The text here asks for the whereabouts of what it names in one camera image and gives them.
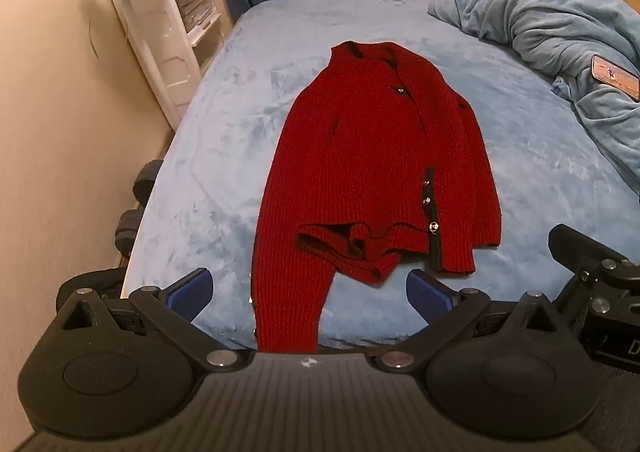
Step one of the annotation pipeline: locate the white shelf unit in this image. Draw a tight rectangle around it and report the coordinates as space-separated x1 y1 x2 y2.
162 0 236 75

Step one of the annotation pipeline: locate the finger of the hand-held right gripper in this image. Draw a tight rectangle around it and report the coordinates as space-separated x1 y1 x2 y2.
548 224 640 279

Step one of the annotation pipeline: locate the white standing fan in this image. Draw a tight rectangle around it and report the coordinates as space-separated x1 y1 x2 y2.
76 0 203 130

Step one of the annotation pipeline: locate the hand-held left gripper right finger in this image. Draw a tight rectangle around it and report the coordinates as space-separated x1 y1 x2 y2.
367 270 581 374

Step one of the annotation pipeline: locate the light blue bed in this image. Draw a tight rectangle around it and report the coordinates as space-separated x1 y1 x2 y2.
120 0 640 353

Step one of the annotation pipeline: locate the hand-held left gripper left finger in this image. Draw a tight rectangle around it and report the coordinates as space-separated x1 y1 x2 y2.
56 268 253 374

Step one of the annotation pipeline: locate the red knit sweater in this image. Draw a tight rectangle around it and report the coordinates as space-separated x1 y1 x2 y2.
248 40 502 353

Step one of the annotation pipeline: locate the phone with printed case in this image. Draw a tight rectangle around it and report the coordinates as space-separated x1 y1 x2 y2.
591 54 640 101

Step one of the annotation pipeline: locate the blue-grey fleece blanket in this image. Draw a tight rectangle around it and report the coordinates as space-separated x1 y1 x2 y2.
428 0 640 205

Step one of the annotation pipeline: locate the fan power cable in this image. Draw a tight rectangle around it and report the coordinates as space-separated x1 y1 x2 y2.
77 0 131 62

